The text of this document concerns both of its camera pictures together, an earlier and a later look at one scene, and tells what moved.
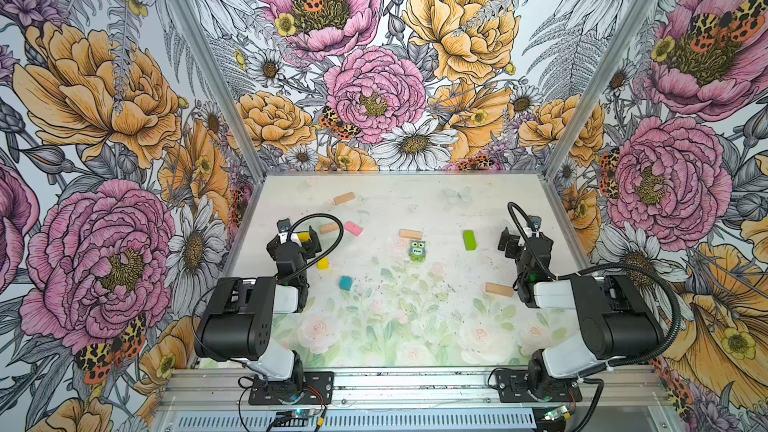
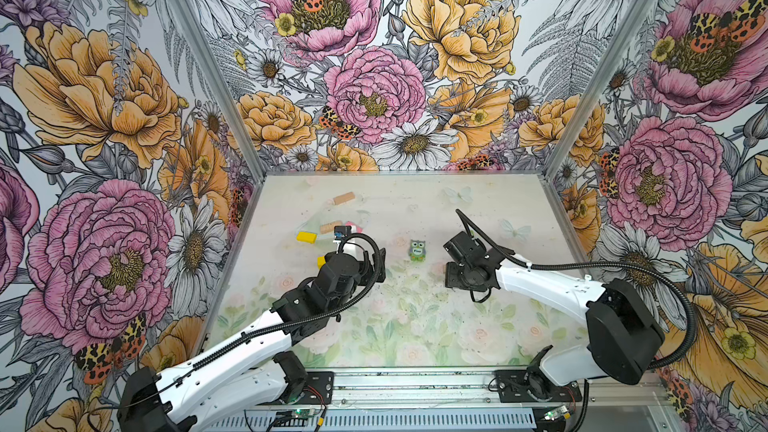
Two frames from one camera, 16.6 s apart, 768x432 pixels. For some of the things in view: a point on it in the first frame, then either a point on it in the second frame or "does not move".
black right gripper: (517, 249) → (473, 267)
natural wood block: (343, 198) does not move
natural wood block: (325, 228) does not move
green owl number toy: (417, 250) does not move
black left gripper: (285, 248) → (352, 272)
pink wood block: (352, 228) does not move
